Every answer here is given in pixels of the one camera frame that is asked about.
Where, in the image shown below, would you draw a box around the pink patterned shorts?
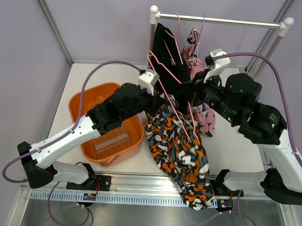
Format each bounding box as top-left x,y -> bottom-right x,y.
181,28 -> 216,137

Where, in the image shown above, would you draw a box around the metal clothes rack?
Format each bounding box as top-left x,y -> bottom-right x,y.
145,5 -> 295,80

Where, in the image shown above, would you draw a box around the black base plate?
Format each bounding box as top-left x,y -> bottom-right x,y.
85,174 -> 112,192
215,189 -> 244,197

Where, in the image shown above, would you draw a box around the pink hanger of camouflage shorts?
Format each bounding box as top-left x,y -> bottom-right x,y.
142,50 -> 203,143

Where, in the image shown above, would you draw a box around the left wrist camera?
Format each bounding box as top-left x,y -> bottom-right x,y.
138,69 -> 160,96

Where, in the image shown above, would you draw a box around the black shorts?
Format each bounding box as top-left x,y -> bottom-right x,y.
151,23 -> 190,115

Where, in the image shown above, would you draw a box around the orange camouflage shorts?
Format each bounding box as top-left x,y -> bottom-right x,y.
144,94 -> 215,211

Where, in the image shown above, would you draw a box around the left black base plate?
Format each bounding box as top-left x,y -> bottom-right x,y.
85,174 -> 112,192

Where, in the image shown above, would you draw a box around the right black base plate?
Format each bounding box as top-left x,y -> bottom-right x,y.
215,189 -> 244,197

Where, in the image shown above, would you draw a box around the aluminium mounting rail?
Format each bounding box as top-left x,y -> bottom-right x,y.
19,169 -> 293,203

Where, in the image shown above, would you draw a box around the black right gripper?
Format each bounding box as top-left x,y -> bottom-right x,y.
177,66 -> 241,125

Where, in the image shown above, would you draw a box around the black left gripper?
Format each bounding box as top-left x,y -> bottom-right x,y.
120,82 -> 166,123

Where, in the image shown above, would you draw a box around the white slotted cable duct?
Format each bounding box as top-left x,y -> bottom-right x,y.
30,190 -> 185,207

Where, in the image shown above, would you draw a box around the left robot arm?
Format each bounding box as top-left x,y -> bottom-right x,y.
17,83 -> 165,190

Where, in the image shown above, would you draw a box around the orange plastic basket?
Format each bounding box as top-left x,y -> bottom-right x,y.
80,82 -> 144,167

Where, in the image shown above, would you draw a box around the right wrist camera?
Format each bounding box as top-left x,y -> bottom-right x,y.
203,48 -> 231,83

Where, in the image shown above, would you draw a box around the blue hanger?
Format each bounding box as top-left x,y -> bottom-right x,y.
196,14 -> 205,59

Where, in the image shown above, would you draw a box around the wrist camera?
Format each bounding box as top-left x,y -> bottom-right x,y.
203,48 -> 231,83
138,69 -> 160,96

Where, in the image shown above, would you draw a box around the pink hanger of black shorts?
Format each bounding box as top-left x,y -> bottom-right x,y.
162,11 -> 186,65

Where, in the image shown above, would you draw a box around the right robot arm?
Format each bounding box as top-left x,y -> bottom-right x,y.
179,72 -> 302,205

